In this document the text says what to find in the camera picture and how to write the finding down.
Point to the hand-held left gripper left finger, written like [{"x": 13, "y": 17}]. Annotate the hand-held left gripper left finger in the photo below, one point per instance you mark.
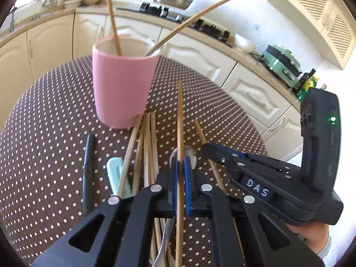
[{"x": 174, "y": 183}]

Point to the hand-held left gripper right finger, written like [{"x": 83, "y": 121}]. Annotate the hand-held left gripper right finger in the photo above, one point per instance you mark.
[{"x": 187, "y": 186}]

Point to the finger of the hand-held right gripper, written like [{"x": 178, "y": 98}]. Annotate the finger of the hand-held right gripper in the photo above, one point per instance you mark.
[
  {"x": 236, "y": 153},
  {"x": 219, "y": 155}
]

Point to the metal spoon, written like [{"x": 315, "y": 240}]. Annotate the metal spoon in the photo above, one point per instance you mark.
[{"x": 192, "y": 154}]

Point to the mint green knife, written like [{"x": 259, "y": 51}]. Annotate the mint green knife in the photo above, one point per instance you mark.
[{"x": 115, "y": 172}]

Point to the pink cup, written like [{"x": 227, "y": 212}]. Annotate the pink cup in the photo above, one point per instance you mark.
[{"x": 122, "y": 89}]

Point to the person's right forearm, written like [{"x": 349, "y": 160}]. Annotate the person's right forearm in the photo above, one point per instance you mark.
[{"x": 326, "y": 249}]

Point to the person's right hand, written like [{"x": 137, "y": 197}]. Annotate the person's right hand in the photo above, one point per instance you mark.
[{"x": 308, "y": 233}]

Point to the green yellow bottle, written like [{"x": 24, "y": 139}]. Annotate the green yellow bottle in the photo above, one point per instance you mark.
[{"x": 306, "y": 87}]

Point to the green countertop appliance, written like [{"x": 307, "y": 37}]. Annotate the green countertop appliance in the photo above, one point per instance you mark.
[{"x": 281, "y": 61}]

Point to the white bowl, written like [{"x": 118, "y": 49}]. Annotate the white bowl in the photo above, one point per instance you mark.
[{"x": 244, "y": 43}]

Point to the black gas stove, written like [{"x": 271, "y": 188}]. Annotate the black gas stove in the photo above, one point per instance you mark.
[{"x": 205, "y": 27}]

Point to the cream kitchen base cabinets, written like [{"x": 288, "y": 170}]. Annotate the cream kitchen base cabinets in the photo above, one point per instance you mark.
[{"x": 50, "y": 47}]

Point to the white plates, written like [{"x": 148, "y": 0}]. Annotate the white plates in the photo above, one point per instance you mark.
[{"x": 73, "y": 2}]

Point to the beige kitchen countertop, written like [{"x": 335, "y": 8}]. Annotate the beige kitchen countertop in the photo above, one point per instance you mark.
[{"x": 44, "y": 16}]

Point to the metal faucet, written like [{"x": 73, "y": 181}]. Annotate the metal faucet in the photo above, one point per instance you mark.
[{"x": 12, "y": 19}]

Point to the white wall socket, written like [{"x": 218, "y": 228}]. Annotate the white wall socket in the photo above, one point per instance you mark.
[{"x": 257, "y": 27}]

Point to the cream lattice wall cabinet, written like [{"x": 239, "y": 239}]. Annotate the cream lattice wall cabinet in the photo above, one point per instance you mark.
[{"x": 319, "y": 11}]

